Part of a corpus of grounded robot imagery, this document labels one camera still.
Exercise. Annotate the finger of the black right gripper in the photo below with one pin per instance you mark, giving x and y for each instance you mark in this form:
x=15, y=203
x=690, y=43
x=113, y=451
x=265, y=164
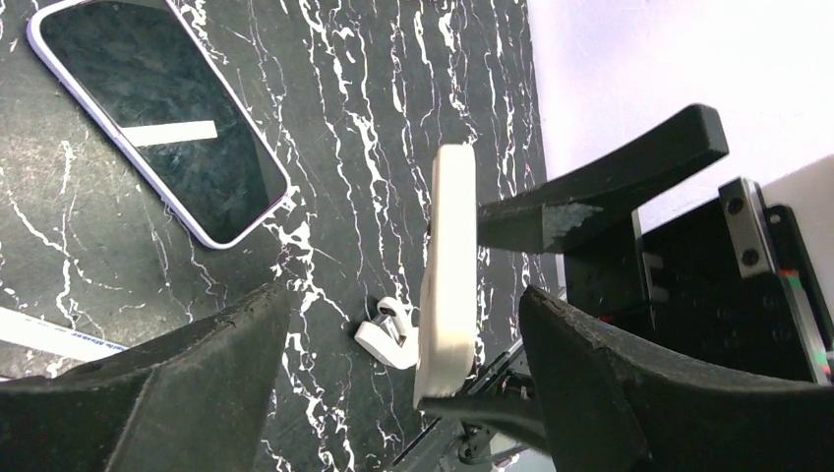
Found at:
x=517, y=416

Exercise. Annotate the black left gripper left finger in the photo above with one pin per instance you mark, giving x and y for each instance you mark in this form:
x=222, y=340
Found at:
x=193, y=399

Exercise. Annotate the white stapler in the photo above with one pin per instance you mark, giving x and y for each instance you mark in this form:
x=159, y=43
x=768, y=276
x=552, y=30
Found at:
x=390, y=336

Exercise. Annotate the phone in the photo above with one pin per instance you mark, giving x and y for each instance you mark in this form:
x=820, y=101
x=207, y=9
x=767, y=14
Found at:
x=142, y=76
x=448, y=303

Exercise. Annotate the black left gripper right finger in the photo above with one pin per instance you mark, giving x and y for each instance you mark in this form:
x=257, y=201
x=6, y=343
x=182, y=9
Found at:
x=608, y=400

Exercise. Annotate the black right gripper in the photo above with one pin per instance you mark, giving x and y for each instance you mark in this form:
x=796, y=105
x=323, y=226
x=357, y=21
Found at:
x=729, y=283

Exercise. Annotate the white marker pen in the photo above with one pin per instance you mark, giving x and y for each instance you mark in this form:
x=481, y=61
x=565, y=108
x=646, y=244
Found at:
x=33, y=333

